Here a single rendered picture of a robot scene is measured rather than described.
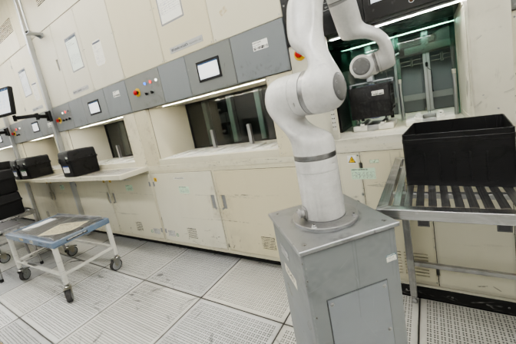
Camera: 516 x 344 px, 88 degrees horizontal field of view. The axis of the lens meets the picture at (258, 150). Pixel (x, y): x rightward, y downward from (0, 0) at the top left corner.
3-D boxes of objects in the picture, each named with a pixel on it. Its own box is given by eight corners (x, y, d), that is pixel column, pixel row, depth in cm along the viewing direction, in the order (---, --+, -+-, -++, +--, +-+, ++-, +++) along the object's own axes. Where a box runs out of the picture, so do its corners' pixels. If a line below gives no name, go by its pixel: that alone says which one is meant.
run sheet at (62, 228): (34, 237, 210) (34, 235, 210) (61, 223, 233) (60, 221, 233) (66, 233, 203) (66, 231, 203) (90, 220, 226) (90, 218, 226)
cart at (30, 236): (15, 282, 240) (-2, 233, 233) (76, 251, 284) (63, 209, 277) (69, 305, 190) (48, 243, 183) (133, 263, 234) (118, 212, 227)
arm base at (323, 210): (308, 239, 68) (296, 170, 65) (284, 214, 86) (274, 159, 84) (373, 219, 72) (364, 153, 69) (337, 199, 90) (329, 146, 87)
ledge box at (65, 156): (61, 178, 272) (53, 153, 268) (90, 170, 295) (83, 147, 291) (72, 177, 254) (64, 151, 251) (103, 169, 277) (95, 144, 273)
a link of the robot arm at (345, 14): (374, -22, 90) (395, 60, 103) (328, 1, 97) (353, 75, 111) (377, -19, 83) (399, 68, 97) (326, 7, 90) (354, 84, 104)
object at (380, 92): (350, 127, 156) (342, 72, 151) (357, 122, 173) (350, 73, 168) (396, 121, 143) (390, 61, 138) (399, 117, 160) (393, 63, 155)
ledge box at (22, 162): (19, 180, 336) (12, 160, 332) (44, 173, 359) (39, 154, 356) (29, 180, 320) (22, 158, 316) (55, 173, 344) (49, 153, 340)
